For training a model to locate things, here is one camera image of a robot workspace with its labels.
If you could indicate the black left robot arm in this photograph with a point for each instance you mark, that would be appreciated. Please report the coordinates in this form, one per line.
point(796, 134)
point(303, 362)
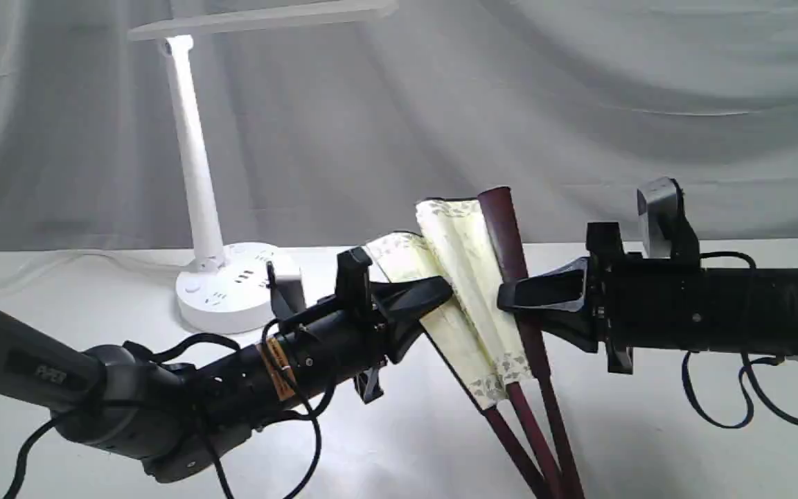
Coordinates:
point(180, 411)

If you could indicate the white desk lamp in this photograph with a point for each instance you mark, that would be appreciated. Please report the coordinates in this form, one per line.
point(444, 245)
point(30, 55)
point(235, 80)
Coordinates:
point(224, 289)

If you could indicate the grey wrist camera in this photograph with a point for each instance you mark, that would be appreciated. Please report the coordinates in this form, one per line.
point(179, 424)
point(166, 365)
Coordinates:
point(287, 297)
point(666, 232)

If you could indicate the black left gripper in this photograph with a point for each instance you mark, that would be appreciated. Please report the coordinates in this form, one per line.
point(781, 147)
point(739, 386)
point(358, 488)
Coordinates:
point(362, 326)

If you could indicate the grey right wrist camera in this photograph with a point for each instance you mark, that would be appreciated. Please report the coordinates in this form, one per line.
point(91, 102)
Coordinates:
point(666, 232)

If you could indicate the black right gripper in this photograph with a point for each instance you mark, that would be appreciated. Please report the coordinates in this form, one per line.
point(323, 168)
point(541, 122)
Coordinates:
point(602, 283)

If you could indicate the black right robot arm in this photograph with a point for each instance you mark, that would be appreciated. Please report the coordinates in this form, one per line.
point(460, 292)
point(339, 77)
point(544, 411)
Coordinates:
point(686, 307)

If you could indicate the cream paper folding fan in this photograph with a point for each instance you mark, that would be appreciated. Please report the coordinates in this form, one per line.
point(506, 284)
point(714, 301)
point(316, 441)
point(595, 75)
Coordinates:
point(499, 359)

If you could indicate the grey backdrop curtain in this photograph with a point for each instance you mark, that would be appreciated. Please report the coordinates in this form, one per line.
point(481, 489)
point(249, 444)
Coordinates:
point(328, 135)

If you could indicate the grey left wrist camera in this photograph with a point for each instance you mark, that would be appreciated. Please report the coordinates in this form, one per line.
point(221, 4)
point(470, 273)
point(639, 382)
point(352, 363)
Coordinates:
point(287, 297)

